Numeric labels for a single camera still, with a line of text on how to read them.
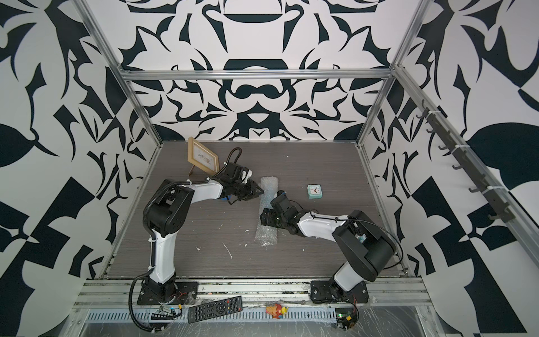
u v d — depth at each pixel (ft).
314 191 3.25
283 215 2.30
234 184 2.81
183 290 2.46
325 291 2.44
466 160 1.80
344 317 2.34
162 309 2.26
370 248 1.51
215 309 2.30
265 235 2.67
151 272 2.01
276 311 2.25
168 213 1.78
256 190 3.08
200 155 3.28
